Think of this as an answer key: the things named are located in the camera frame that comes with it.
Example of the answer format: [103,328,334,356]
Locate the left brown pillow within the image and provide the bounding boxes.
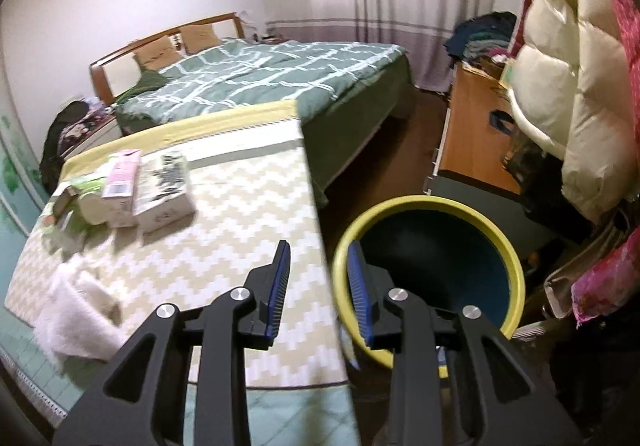
[134,36,183,71]

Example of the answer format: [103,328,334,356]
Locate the wooden side desk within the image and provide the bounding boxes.
[432,64,520,200]

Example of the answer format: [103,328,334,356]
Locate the white floral tea box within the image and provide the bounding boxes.
[134,151,196,234]

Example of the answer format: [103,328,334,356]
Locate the clothes pile on desk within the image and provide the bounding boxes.
[444,12,518,68]

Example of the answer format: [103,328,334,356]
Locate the green plastic bag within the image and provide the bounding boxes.
[42,176,105,256]

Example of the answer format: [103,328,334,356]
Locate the wooden bed frame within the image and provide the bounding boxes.
[89,13,245,105]

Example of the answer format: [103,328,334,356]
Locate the brown ridged tray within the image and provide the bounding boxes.
[51,185,79,221]

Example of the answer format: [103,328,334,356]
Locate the yellow rimmed trash bin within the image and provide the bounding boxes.
[332,195,526,369]

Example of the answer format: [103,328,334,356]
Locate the white foam net sleeve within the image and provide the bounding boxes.
[34,266,127,371]

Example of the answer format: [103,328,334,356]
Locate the pink strawberry milk carton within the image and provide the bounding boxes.
[101,149,142,228]

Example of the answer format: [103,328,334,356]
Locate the brown pillow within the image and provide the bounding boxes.
[134,36,183,71]
[179,24,221,55]

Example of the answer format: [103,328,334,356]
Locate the green checked duvet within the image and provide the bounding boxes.
[114,39,411,132]

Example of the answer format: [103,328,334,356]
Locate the dark green garment on bed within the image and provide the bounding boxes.
[115,70,169,102]

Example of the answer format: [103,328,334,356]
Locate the right brown pillow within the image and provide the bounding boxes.
[179,24,221,55]

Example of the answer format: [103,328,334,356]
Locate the dark clothes on nightstand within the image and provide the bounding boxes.
[39,96,115,195]

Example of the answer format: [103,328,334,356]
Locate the cream puffer jacket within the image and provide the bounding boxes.
[505,0,639,226]

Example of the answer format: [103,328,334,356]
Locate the patterned table cloth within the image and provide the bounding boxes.
[1,99,359,445]

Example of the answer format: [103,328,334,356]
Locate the green white drink bottle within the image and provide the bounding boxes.
[70,177,110,225]

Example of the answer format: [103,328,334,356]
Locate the white nightstand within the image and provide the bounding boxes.
[62,117,122,161]

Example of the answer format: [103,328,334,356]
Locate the sliding wardrobe door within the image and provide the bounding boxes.
[0,70,51,287]

